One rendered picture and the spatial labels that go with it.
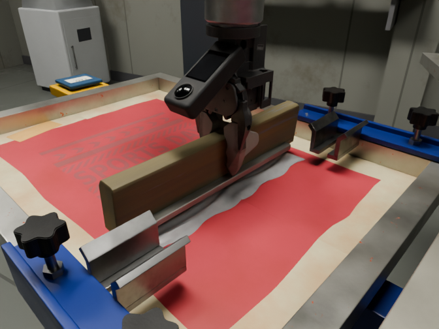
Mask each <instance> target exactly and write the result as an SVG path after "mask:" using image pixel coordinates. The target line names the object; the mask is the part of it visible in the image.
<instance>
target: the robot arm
mask: <svg viewBox="0 0 439 329"><path fill-rule="evenodd" d="M264 2H265V0H204V18H205V20H206V21H207V22H208V23H206V35H207V36H209V37H214V38H218V41H216V42H215V43H214V44H213V45H212V46H211V47H210V48H209V49H208V50H207V51H206V53H205V54H204V55H203V56H202V57H201V58H200V59H199V60H198V62H196V64H194V66H192V68H190V70H189V71H188V72H187V73H186V74H185V75H184V76H183V77H182V79H181V80H180V81H179V82H178V83H177V84H176V85H175V86H174V87H173V88H172V89H171V90H170V91H169V92H168V93H167V95H166V96H165V97H164V101H165V104H166V105H167V106H168V108H169V110H170V111H171V112H174V113H177V114H180V115H181V116H184V117H187V118H189V119H195V122H196V126H197V132H198V133H199V136H200V138H201V137H203V136H206V135H208V134H210V133H212V132H215V131H217V130H220V129H222V128H223V130H224V136H225V138H226V141H227V150H226V154H227V164H226V168H227V169H228V171H229V173H230V174H231V175H232V176H234V175H236V173H237V172H238V171H239V170H240V167H241V166H242V162H243V160H244V157H245V156H246V155H247V154H248V153H249V152H250V151H251V150H252V149H253V148H254V147H256V145H257V144H258V142H259V135H258V133H257V132H253V131H250V129H251V126H252V113H251V111H252V110H256V109H257V108H258V107H260V109H262V108H265V107H268V106H270V104H271V97H272V83H273V75H274V71H273V70H269V69H266V68H265V50H266V41H267V25H265V24H259V23H261V22H262V21H263V12H264ZM266 82H270V84H269V92H268V98H267V99H265V85H266ZM223 116H224V118H225V119H226V120H228V119H231V121H232V122H228V121H224V120H223Z"/></svg>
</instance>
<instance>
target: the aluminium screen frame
mask: <svg viewBox="0 0 439 329"><path fill-rule="evenodd" d="M180 80H181V78H177V77H175V76H171V75H168V74H164V73H161V72H160V73H156V74H151V75H148V76H143V77H140V78H135V79H132V80H127V81H124V82H119V83H116V84H111V85H108V86H103V87H98V88H95V89H90V90H87V91H82V92H78V93H73V94H70V95H66V96H62V97H58V98H54V99H49V100H46V101H41V102H36V103H33V104H28V105H25V106H20V107H17V108H12V109H9V110H3V111H0V134H5V133H9V132H12V131H16V130H19V129H23V128H26V127H30V126H33V125H37V124H40V123H44V122H47V121H51V120H54V119H58V118H62V117H65V116H69V115H72V114H76V113H79V112H83V111H86V110H91V109H93V108H97V107H100V106H104V105H108V104H112V103H114V102H118V101H122V100H126V99H130V98H133V97H137V96H139V95H143V94H147V93H151V92H153V91H158V90H161V91H164V92H167V93H168V92H169V91H170V90H171V89H172V88H173V87H174V86H175V85H176V84H177V83H178V82H179V81H180ZM309 124H310V123H308V122H305V121H301V120H299V119H298V120H297V124H296V129H295V136H297V137H299V138H303V139H305V140H309V141H311V137H312V131H311V130H310V128H309V126H308V125H309ZM347 154H349V155H352V156H355V157H358V158H361V159H364V160H367V161H370V162H373V163H376V164H379V165H382V166H385V167H387V168H391V169H393V170H397V171H399V172H403V173H405V174H409V175H411V176H415V177H417V178H416V179H415V180H414V181H413V182H412V183H411V185H410V186H409V187H408V188H407V189H406V190H405V192H403V193H402V194H401V195H400V197H399V198H398V199H397V200H396V201H395V203H394V204H393V205H392V206H391V207H390V208H389V209H388V210H387V211H386V212H385V213H384V215H383V216H382V217H381V218H380V219H379V220H378V222H377V223H376V224H375V225H374V226H373V227H372V228H371V229H370V230H369V231H368V232H367V234H366V235H365V236H364V237H363V238H362V239H361V241H360V242H359V243H358V244H357V245H356V246H355V247H354V248H353V249H352V250H351V251H350V253H349V254H348V255H347V256H346V257H345V259H344V260H343V261H342V262H341V263H340V264H339V265H338V266H337V267H336V268H335V269H334V271H333V272H332V273H331V274H330V275H329V276H328V278H326V280H324V282H323V283H322V284H321V285H320V286H319V287H318V288H317V290H316V291H315V292H314V293H313V294H312V295H311V297H309V299H307V301H306V302H305V303H304V304H303V305H302V306H301V308H300V309H299V310H298V311H297V312H296V313H295V314H294V315H293V316H292V317H291V318H290V320H289V321H288V322H287V323H286V324H285V325H284V327H283V328H282V329H352V327H353V326H354V324H355V323H356V322H357V320H358V319H359V317H360V316H361V314H362V313H363V311H364V310H365V309H366V307H367V306H368V304H369V303H370V302H371V300H372V299H373V297H374V296H375V295H376V293H377V292H378V290H379V289H380V287H381V286H382V285H383V283H384V282H385V280H386V279H387V278H388V276H389V274H390V273H391V272H392V271H393V269H394V267H395V266H396V265H397V263H398V262H399V260H400V259H401V258H402V256H403V254H405V252H406V250H407V249H408V248H409V246H410V245H411V243H412V242H413V241H414V239H415V237H416V236H417V235H418V234H419V232H420V230H421V229H422V228H423V226H424V225H425V223H426V222H427V221H428V219H429V217H430V216H431V215H432V213H433V212H434V211H435V209H436V208H437V206H438V205H439V162H436V161H432V160H430V159H426V158H423V157H420V156H417V155H413V154H411V153H406V152H404V151H400V150H397V149H393V148H390V147H387V146H383V145H381V144H377V143H374V142H370V141H368V140H363V139H361V138H360V141H359V145H358V146H357V147H356V148H354V149H353V150H351V151H350V152H349V153H347ZM28 217H29V216H28V214H26V212H24V211H23V209H21V207H19V205H17V203H16V202H15V201H14V200H13V199H12V198H11V197H10V196H9V195H8V194H7V193H6V192H5V191H4V190H3V189H2V187H1V186H0V246H1V245H3V244H4V243H7V242H10V243H11V244H12V245H13V246H16V245H18V244H17V241H16V238H15V236H14V233H13V232H14V229H15V228H17V227H19V226H21V225H23V224H25V222H26V220H27V218H28Z"/></svg>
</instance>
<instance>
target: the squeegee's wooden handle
mask: <svg viewBox="0 0 439 329"><path fill-rule="evenodd" d="M298 114H299V105H298V104H297V103H295V102H291V101H285V102H283V103H281V104H278V105H276V106H273V107H271V108H269V109H266V110H264V111H262V112H260V113H257V114H255V115H253V116H252V126H251V129H250V131H253V132H257V133H258V135H259V142H258V144H257V145H256V147H254V148H253V149H252V150H251V151H250V152H249V153H248V154H247V155H246V156H245V157H244V160H243V162H242V165H244V164H246V163H248V162H250V161H252V160H253V159H255V158H257V157H258V156H260V155H262V154H264V153H266V152H268V151H270V150H271V149H273V148H275V147H277V146H279V145H280V144H283V143H284V142H287V143H289V144H290V143H291V142H293V139H294V135H295V129H296V124H297V118H298ZM226 150H227V141H226V138H225V136H224V130H223V128H222V129H220V130H217V131H215V132H212V133H210V134H208V135H206V136H203V137H201V138H198V139H196V140H194V141H192V142H189V143H187V144H184V145H182V146H180V147H177V148H175V149H172V150H170V151H168V152H166V153H163V154H161V155H158V156H157V157H154V158H152V159H149V160H147V161H144V162H143V163H140V164H137V165H135V166H132V167H131V168H128V169H126V170H123V171H121V172H118V173H117V174H114V175H112V176H109V177H107V178H105V179H103V180H100V182H99V191H100V196H101V204H102V208H103V216H104V220H105V227H106V228H107V229H108V230H109V231H111V230H113V229H115V228H116V227H118V226H120V225H122V224H124V223H126V222H128V221H130V220H132V219H133V218H135V217H137V216H139V215H141V214H142V213H144V212H146V211H148V210H150V211H151V213H152V214H155V213H157V212H159V211H161V210H162V209H164V208H166V207H168V206H170V205H171V204H174V203H175V202H177V201H179V200H181V199H182V198H184V197H186V196H188V195H190V194H191V193H194V192H195V191H197V190H199V189H201V188H202V187H204V186H206V185H208V184H209V183H212V182H213V181H215V180H217V179H219V178H221V177H222V176H224V175H226V174H228V173H229V171H228V169H227V168H226V164H227V154H226Z"/></svg>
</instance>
